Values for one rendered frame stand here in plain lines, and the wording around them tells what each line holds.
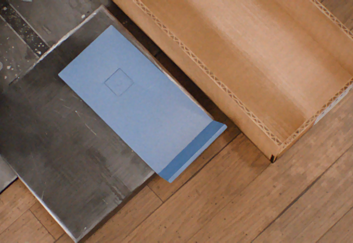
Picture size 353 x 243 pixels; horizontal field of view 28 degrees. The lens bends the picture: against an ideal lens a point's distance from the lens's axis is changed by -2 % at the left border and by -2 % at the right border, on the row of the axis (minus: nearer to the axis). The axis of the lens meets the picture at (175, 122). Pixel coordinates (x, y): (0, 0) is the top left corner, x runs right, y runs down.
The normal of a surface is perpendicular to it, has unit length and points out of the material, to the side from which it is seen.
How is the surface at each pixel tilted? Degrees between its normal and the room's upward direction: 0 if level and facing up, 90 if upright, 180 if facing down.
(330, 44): 90
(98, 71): 0
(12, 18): 0
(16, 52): 0
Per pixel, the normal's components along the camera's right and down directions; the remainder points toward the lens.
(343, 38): -0.73, 0.66
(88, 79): -0.05, -0.25
